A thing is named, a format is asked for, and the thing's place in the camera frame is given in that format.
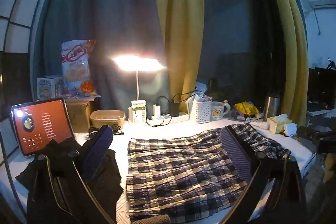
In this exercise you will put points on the air conditioner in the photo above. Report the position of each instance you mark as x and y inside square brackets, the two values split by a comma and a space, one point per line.
[323, 2]

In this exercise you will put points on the cardboard box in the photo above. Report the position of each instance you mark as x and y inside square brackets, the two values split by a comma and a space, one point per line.
[78, 116]

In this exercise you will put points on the crumpled plastic bag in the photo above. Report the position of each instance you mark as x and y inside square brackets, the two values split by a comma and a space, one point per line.
[195, 98]

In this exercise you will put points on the milk carton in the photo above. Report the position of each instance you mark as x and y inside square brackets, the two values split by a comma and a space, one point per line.
[138, 112]

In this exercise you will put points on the white desk lamp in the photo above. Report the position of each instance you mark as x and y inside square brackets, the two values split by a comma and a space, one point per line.
[136, 62]

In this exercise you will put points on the black cloth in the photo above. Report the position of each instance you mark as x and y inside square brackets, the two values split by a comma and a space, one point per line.
[110, 176]

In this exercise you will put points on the yellow tissue pack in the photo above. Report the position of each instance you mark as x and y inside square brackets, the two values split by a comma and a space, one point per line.
[278, 124]

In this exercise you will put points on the white printed box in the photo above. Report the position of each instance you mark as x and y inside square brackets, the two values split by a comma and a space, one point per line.
[48, 87]

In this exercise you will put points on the snack bag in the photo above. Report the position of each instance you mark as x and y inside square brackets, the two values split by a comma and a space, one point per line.
[76, 69]

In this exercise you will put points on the crumpled white paper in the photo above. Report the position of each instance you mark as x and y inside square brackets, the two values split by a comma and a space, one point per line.
[201, 86]

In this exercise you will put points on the steel thermos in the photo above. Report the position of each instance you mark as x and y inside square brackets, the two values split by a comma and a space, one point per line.
[270, 108]

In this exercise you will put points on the yellow packet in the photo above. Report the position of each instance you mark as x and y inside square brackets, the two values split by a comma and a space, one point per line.
[245, 108]

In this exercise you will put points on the beige plastic container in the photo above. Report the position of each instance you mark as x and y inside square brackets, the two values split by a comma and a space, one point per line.
[107, 119]

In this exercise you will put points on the teal curtain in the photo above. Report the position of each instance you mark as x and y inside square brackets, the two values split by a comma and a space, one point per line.
[105, 16]

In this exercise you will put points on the white textured tablecloth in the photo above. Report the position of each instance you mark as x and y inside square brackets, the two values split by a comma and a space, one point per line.
[162, 132]

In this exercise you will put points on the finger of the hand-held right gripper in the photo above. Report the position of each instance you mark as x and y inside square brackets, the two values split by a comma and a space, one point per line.
[305, 132]

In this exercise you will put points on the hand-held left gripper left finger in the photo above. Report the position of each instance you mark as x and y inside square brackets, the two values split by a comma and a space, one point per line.
[98, 150]

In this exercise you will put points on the white power strip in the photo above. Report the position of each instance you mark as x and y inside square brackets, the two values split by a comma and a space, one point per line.
[181, 117]

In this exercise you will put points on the white bear mug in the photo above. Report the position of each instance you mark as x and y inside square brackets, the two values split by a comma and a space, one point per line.
[217, 111]

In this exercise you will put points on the white plastic basket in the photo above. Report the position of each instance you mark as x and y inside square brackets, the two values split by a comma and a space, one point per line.
[200, 112]

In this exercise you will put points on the folded white tissue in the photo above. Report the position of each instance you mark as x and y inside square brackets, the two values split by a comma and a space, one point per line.
[290, 129]

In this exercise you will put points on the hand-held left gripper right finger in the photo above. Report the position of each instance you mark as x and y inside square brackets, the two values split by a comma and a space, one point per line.
[236, 155]

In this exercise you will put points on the yellow curtain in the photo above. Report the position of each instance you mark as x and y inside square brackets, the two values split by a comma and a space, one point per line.
[178, 16]
[286, 29]

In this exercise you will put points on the plaid pants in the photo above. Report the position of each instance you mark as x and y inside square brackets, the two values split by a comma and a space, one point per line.
[178, 161]

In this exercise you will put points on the white charger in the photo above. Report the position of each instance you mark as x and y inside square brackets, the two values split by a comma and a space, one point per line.
[157, 109]

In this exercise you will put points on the black power adapter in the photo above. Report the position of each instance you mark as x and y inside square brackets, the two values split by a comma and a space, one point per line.
[175, 108]

